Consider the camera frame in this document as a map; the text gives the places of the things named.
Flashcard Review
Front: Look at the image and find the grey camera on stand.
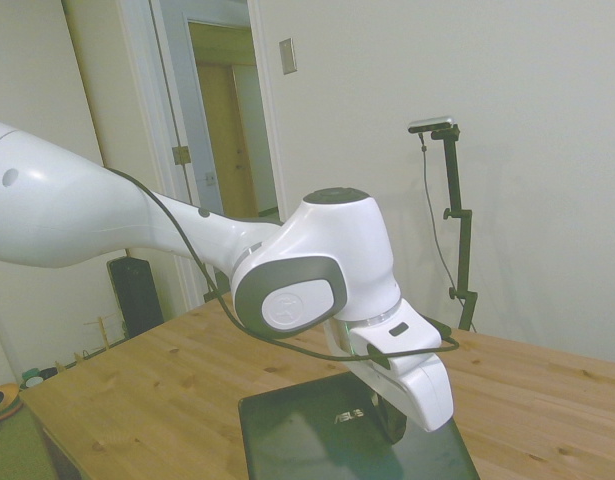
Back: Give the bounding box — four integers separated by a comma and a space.
407, 115, 458, 135

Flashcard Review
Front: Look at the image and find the black ASUS laptop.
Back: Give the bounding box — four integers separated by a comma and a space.
237, 371, 482, 480

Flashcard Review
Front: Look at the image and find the white open door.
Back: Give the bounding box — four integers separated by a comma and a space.
149, 0, 234, 311

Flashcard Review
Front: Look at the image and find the black upright box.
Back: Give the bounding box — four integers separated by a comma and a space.
106, 255, 165, 340

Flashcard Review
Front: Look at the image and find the small wooden rack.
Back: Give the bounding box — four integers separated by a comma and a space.
74, 313, 129, 360

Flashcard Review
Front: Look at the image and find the beige wall switch plate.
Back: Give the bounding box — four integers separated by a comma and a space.
278, 37, 298, 76

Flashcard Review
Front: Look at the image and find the black camera stand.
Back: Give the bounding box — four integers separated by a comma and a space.
430, 125, 479, 333

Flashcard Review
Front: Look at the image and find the orange and green bowl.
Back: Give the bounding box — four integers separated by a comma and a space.
0, 382, 24, 426

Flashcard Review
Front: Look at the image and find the wooden hallway door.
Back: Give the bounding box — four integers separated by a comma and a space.
196, 63, 261, 221

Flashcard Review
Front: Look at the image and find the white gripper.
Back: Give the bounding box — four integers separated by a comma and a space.
347, 351, 456, 446

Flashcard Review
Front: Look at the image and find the grey camera cable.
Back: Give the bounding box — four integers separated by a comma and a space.
418, 133, 461, 297

